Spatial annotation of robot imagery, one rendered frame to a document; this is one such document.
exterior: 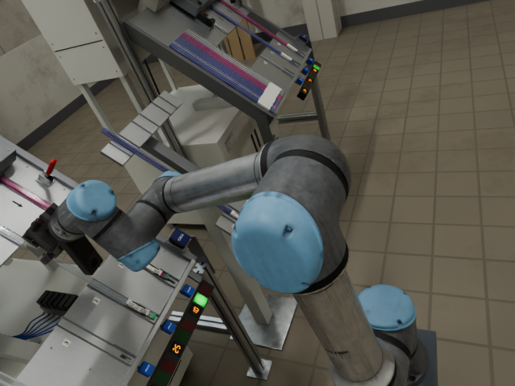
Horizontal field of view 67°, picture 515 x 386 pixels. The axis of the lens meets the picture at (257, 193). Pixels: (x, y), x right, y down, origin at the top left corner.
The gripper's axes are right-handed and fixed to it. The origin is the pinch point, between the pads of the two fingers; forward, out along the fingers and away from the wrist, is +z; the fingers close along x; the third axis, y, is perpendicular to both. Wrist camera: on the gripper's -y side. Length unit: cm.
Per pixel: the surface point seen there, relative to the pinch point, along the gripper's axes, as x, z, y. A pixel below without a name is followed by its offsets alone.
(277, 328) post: -41, 28, -92
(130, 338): 6.9, -5.4, -26.5
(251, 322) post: -42, 39, -86
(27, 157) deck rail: -19.5, 5.0, 20.5
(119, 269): -6.3, -2.6, -15.2
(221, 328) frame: -21, 19, -62
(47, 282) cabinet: -12, 54, -8
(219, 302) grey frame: -21, 5, -50
